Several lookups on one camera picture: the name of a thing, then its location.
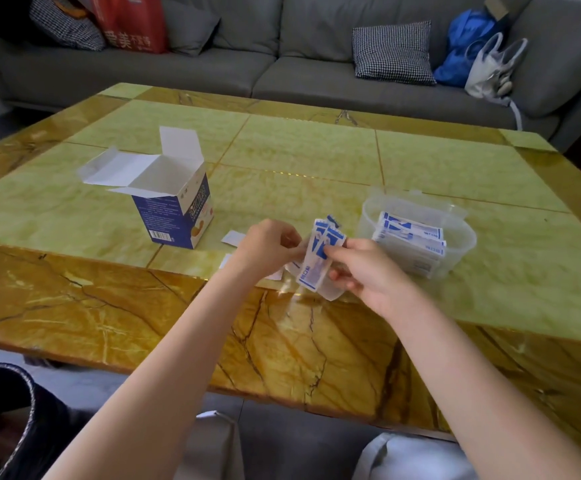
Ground person's left hand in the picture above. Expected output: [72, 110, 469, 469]
[230, 219, 308, 286]

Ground person's right hand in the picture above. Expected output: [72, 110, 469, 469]
[323, 238, 422, 318]

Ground blue white sachet bundle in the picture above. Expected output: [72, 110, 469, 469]
[284, 215, 348, 302]

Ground person's right forearm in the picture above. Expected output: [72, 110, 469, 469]
[387, 289, 581, 480]

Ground person's left forearm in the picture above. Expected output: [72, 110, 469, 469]
[44, 265, 267, 480]

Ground white paper sheet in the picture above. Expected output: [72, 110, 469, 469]
[218, 253, 284, 282]

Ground stack of blue white packets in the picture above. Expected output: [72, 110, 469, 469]
[372, 211, 447, 278]

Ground clear plastic container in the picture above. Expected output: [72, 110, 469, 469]
[358, 187, 478, 281]

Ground open blue white cardboard box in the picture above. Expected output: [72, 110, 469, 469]
[77, 126, 215, 250]

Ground square houndstooth cushion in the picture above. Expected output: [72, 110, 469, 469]
[352, 21, 437, 87]

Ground white paper bag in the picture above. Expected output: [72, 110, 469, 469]
[174, 410, 246, 480]

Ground grey fabric sofa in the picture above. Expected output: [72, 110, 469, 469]
[0, 0, 581, 153]

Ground person's white shorts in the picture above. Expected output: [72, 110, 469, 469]
[352, 432, 479, 480]

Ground white handbag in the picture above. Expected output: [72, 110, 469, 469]
[464, 32, 529, 131]

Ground blue plastic bag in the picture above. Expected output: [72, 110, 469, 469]
[433, 8, 510, 89]

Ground grey cushion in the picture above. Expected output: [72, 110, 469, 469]
[160, 0, 221, 58]

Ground red shopping bag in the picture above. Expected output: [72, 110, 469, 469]
[88, 0, 169, 55]

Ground brown cardboard piece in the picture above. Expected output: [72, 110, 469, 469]
[484, 0, 511, 21]

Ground black waste bin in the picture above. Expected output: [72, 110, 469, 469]
[0, 363, 96, 480]

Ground rumpled houndstooth cushion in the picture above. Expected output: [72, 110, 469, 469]
[29, 0, 106, 52]

